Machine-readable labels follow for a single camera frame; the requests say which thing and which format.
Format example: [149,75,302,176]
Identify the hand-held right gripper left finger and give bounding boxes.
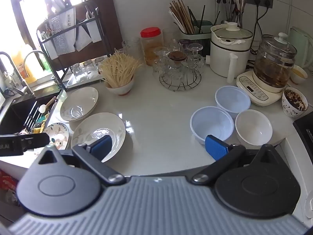
[31,135,128,186]

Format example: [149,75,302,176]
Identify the white drip tray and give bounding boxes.
[67,73,106,90]

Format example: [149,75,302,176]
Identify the group of cut glass cups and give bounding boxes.
[152,39,204,79]

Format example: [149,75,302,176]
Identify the small bowl of yellow liquid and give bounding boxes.
[291,64,309,85]

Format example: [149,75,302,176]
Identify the plastic jar with red lid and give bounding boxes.
[140,27,163,66]

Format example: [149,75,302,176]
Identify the wire cup rack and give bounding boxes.
[159,69,202,91]

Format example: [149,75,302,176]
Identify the white noodle bowl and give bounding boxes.
[105,75,135,96]

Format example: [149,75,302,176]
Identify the small drinking glass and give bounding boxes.
[71,63,83,83]
[83,60,96,79]
[95,57,106,72]

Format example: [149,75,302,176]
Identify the white electric cooking pot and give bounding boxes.
[205,22,253,84]

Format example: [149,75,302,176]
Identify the small cartoon print plate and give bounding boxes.
[43,123,70,150]

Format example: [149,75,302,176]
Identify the bundle of dry noodles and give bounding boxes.
[98,48,143,89]

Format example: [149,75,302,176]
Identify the plain blade kitchen knife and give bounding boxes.
[85,5,102,44]
[74,21,93,52]

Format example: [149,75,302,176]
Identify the red packet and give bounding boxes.
[0,170,18,192]

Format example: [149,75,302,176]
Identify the translucent plastic bowl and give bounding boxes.
[190,106,234,145]
[215,86,251,120]

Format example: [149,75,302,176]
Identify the black kitchen sink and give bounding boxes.
[0,88,61,136]

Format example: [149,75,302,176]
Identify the pale green kettle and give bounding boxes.
[290,26,313,69]

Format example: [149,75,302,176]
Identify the white spoon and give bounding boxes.
[36,104,47,121]

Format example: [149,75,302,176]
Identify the patterned blade kitchen knife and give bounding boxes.
[48,0,76,55]

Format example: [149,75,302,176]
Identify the orange bottle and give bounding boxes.
[11,50,37,84]

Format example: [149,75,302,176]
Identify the brown round lid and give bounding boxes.
[168,51,187,61]

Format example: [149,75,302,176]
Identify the white ceramic bowl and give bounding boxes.
[235,109,273,145]

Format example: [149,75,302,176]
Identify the black power cables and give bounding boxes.
[249,2,272,65]

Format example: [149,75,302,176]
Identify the black induction cooktop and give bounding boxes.
[293,117,313,144]

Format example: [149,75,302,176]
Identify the patterned cup with dark contents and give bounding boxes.
[282,87,309,118]

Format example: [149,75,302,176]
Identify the glass kettle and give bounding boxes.
[253,33,297,94]

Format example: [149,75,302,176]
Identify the black handled utensils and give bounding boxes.
[22,100,41,134]

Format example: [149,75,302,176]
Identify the white leaf print plate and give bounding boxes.
[60,87,99,121]
[71,113,126,163]

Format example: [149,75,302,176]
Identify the green chopstick holder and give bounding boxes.
[180,20,213,42]

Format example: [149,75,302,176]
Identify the clear glass tumbler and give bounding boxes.
[163,28,181,50]
[122,38,143,63]

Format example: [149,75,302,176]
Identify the dark faucet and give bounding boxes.
[0,51,18,96]

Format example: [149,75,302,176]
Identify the brown cutting board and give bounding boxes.
[37,0,123,65]

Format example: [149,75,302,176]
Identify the white kettle heating base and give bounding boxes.
[236,70,287,107]

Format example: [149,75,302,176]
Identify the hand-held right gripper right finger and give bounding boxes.
[190,134,282,185]

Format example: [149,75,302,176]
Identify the bundle of black chopsticks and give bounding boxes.
[188,5,206,33]

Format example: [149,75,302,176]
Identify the chrome faucet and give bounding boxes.
[22,51,54,96]

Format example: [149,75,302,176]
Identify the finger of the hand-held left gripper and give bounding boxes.
[18,132,50,153]

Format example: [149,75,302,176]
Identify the black knife rack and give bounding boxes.
[37,5,103,92]

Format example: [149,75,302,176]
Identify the bundle of wooden chopsticks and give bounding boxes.
[169,0,196,33]

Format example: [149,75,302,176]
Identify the green bottle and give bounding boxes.
[40,54,53,72]

